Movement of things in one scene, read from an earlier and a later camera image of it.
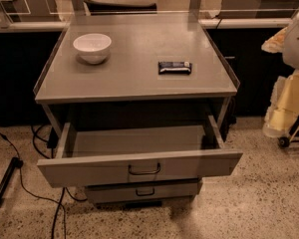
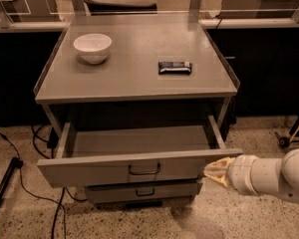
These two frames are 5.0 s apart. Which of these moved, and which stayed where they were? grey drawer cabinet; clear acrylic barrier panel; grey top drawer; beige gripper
Moved: beige gripper
Stayed: grey top drawer; clear acrylic barrier panel; grey drawer cabinet
